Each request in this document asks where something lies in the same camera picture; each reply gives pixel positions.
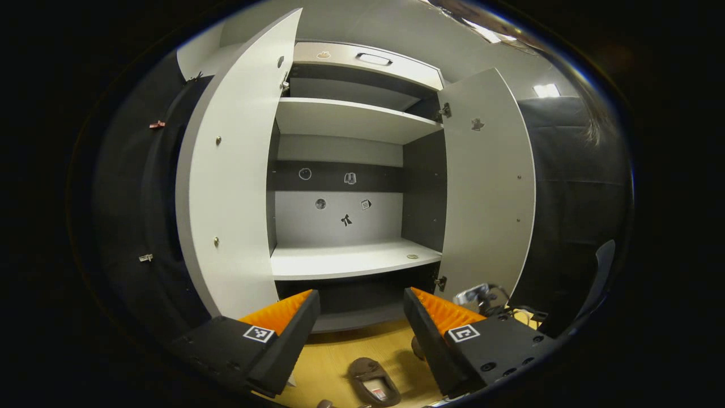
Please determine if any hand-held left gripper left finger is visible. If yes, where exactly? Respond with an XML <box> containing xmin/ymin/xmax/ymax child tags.
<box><xmin>170</xmin><ymin>289</ymin><xmax>321</xmax><ymax>397</ymax></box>

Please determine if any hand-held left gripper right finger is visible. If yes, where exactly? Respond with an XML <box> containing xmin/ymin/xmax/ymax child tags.
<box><xmin>403</xmin><ymin>286</ymin><xmax>558</xmax><ymax>399</ymax></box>

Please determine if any white cabinet door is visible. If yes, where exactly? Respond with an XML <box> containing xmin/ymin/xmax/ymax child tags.
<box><xmin>436</xmin><ymin>68</ymin><xmax>537</xmax><ymax>304</ymax></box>
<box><xmin>174</xmin><ymin>7</ymin><xmax>304</xmax><ymax>319</ymax></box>

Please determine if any white shoe cabinet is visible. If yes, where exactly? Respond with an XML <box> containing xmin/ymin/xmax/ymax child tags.
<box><xmin>174</xmin><ymin>7</ymin><xmax>537</xmax><ymax>335</ymax></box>

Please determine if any long ceiling light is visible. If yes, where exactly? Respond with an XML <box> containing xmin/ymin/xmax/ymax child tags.
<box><xmin>462</xmin><ymin>17</ymin><xmax>516</xmax><ymax>44</ymax></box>

